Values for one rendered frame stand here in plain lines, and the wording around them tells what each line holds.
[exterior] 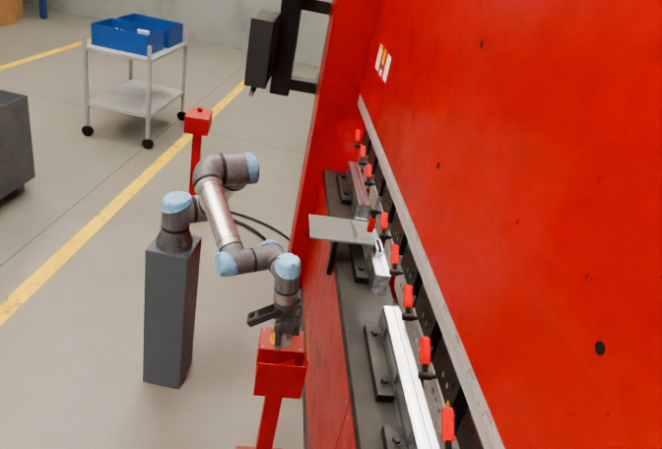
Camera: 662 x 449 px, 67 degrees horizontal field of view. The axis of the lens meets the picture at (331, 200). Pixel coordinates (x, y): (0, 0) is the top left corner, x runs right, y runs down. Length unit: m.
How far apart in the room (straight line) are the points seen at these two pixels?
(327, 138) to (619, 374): 2.27
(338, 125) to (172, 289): 1.23
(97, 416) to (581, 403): 2.18
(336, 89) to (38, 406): 2.05
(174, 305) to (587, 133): 1.88
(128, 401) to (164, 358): 0.25
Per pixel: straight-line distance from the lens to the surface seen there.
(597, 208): 0.80
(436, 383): 1.26
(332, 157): 2.86
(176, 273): 2.23
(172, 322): 2.41
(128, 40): 4.87
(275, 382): 1.78
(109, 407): 2.66
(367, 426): 1.54
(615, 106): 0.81
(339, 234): 2.04
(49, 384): 2.80
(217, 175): 1.73
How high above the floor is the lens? 2.05
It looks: 27 degrees down
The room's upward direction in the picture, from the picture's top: 12 degrees clockwise
